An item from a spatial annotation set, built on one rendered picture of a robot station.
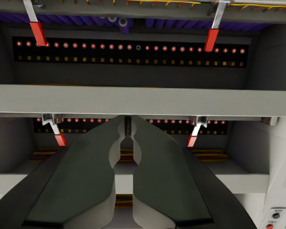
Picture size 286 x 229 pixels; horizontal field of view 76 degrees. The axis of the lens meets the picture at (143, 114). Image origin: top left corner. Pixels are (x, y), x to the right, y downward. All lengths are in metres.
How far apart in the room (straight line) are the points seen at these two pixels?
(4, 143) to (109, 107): 0.31
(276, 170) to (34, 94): 0.49
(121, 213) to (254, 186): 0.39
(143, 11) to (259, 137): 0.38
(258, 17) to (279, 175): 0.32
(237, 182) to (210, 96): 0.22
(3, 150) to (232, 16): 0.55
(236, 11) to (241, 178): 0.33
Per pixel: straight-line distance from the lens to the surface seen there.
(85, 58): 0.46
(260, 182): 0.50
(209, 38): 0.33
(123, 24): 0.37
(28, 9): 0.33
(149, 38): 0.45
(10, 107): 0.37
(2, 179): 0.49
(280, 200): 0.56
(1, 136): 0.54
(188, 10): 0.35
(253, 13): 0.39
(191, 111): 0.32
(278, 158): 0.48
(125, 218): 0.65
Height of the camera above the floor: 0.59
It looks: 27 degrees up
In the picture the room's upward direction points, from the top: 178 degrees counter-clockwise
